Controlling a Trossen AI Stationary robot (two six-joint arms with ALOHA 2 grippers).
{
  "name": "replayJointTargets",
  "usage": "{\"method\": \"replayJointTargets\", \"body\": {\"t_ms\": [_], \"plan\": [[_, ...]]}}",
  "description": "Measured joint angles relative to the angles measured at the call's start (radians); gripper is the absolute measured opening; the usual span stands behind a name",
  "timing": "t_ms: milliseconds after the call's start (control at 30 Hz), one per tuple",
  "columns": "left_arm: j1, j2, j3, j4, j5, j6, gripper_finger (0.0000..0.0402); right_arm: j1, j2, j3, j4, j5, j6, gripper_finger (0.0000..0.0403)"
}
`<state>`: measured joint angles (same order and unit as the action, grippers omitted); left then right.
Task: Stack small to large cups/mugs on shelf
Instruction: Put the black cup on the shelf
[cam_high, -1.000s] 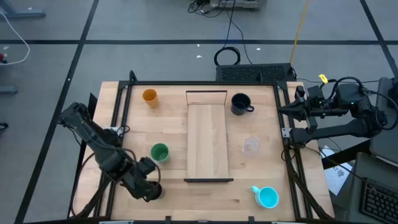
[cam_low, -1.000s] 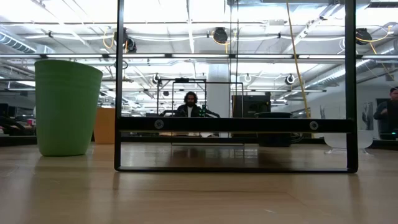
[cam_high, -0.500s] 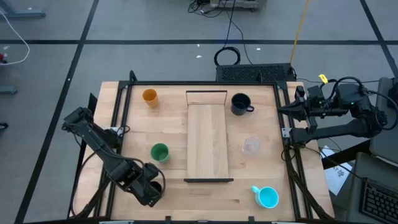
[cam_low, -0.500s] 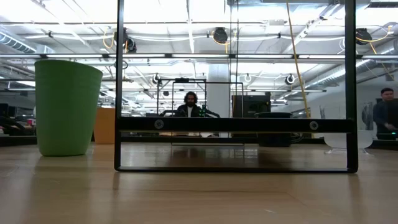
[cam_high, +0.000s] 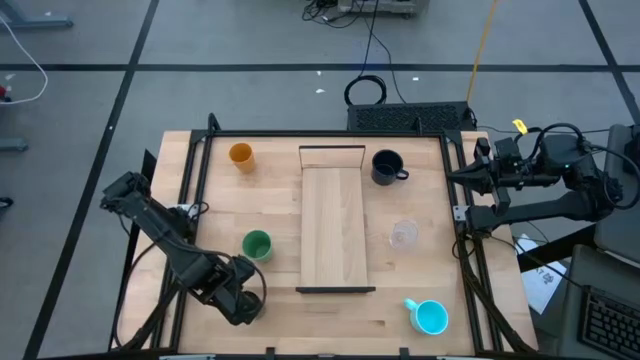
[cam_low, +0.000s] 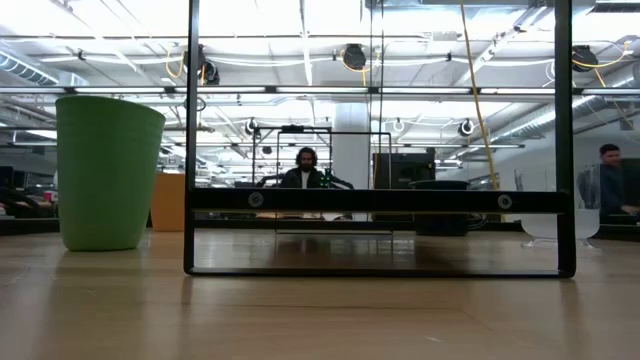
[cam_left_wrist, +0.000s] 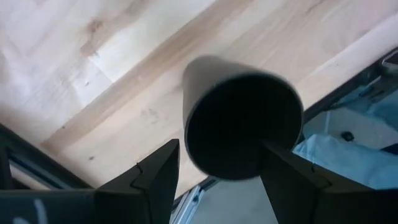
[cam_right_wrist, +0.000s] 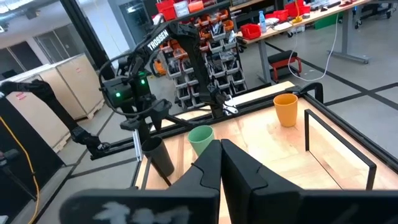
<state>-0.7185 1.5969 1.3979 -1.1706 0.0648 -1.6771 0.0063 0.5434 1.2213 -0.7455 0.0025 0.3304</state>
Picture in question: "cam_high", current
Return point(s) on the black aluminium table frame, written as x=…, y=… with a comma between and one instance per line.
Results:
x=325, y=133

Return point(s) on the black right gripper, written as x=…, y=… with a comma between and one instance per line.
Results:
x=507, y=165

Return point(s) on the white printed paper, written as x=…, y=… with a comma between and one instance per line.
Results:
x=542, y=285

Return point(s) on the black keyboard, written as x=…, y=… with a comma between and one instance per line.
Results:
x=610, y=325

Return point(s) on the grey table foot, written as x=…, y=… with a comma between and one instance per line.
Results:
x=12, y=145
x=35, y=21

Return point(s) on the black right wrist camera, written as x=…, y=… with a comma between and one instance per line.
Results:
x=501, y=200

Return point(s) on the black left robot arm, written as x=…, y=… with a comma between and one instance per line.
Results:
x=150, y=215

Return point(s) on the orange plastic cup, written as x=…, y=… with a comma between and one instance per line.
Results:
x=242, y=157

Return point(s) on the black computer case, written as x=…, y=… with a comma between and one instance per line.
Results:
x=410, y=117

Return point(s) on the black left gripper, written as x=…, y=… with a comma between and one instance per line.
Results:
x=247, y=307

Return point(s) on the clear glass cup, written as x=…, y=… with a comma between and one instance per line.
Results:
x=404, y=235

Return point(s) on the green plastic cup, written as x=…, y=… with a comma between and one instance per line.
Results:
x=257, y=246

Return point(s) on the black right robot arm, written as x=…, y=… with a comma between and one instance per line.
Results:
x=550, y=207

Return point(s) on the cyan ceramic mug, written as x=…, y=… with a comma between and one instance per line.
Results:
x=429, y=316

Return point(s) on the yellow tape tag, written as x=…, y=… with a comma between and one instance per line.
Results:
x=520, y=126

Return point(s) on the dark blue enamel mug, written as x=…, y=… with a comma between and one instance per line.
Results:
x=386, y=167

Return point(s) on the grey laptop lid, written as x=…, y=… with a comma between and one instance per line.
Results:
x=620, y=225

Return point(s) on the wooden tray board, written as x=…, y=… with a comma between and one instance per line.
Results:
x=332, y=240

